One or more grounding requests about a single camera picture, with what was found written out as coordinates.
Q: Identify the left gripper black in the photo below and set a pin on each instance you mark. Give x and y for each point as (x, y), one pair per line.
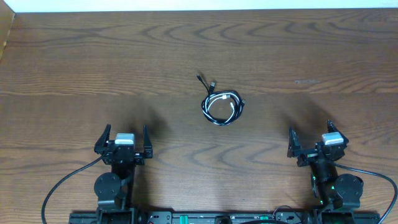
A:
(123, 155)

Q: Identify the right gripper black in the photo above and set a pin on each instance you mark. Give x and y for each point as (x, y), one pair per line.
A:
(295, 150)

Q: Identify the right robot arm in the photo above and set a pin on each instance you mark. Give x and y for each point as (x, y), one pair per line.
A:
(339, 194)

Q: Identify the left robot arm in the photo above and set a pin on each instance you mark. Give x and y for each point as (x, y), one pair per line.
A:
(113, 189)

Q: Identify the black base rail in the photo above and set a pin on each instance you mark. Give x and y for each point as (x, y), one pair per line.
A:
(199, 217)

